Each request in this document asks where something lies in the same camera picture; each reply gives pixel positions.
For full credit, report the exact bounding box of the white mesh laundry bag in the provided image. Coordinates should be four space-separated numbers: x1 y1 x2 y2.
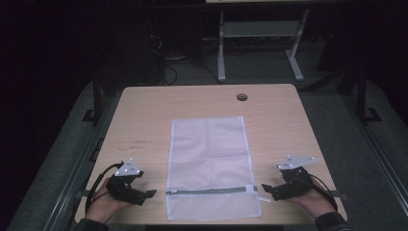
165 115 272 222

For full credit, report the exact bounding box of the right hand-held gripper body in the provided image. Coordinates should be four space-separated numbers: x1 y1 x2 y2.
270 154 317 202

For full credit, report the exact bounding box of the person's left hand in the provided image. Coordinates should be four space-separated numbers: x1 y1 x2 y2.
85 178 130 223

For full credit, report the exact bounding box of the metal floor rail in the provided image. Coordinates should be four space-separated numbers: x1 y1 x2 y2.
42 92 124 231
341 94 408 210

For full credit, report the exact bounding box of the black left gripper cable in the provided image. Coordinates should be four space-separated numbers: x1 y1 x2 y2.
84 162 125 214

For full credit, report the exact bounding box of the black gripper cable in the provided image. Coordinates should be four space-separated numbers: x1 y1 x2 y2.
297 173 339 214
84 162 125 214

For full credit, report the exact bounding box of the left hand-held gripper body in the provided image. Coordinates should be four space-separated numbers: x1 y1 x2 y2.
106 157 147 207

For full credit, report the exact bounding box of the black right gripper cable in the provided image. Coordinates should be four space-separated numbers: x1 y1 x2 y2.
297 173 339 214

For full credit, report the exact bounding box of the person's right hand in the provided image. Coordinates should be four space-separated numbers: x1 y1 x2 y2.
288 178 339 219

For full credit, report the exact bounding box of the tangle of black cables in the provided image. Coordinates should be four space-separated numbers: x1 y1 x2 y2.
149 33 222 87

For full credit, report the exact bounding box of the white metal desk frame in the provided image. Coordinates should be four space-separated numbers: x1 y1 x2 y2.
205 0 311 83

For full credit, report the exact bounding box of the black metal stand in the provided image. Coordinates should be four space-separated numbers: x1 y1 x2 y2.
81 71 104 126
355 66 383 126

